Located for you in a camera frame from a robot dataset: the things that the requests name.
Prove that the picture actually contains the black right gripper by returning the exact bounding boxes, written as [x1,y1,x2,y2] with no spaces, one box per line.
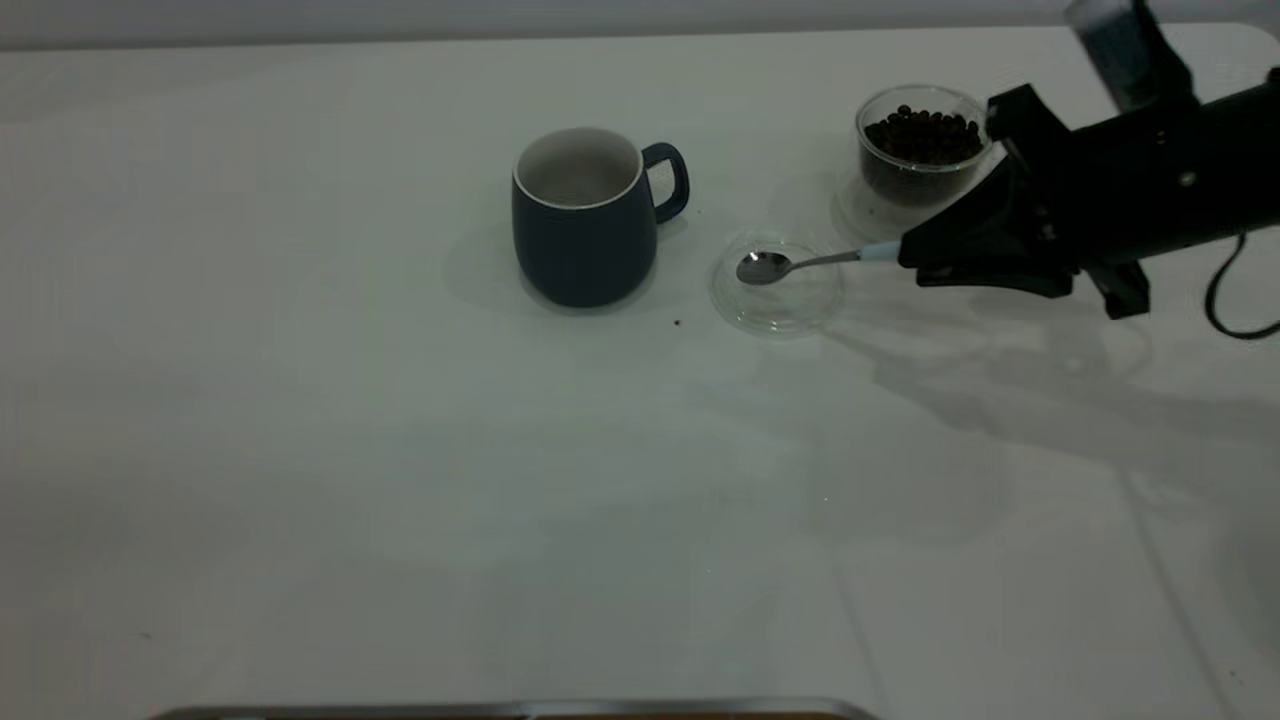
[897,84,1243,322]

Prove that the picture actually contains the clear double-wall glass cup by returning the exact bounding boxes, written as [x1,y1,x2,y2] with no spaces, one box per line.
[835,85,1006,247]

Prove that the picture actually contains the dark coffee beans pile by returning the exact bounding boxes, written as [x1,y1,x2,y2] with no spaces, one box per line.
[860,102,991,208]

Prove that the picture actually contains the metal spoon light blue handle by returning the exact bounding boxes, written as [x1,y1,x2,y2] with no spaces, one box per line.
[736,240,903,288]

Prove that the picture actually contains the small clear glass dish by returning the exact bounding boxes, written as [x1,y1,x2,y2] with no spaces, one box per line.
[709,231,847,337]

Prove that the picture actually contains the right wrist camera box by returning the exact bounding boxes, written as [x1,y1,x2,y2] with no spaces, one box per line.
[1062,0,1199,114]

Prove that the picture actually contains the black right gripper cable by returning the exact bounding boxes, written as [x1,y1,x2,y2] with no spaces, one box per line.
[1204,230,1280,342]

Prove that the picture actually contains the dark blue ceramic mug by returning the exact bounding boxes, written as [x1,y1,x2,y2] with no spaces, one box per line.
[511,127,691,309]

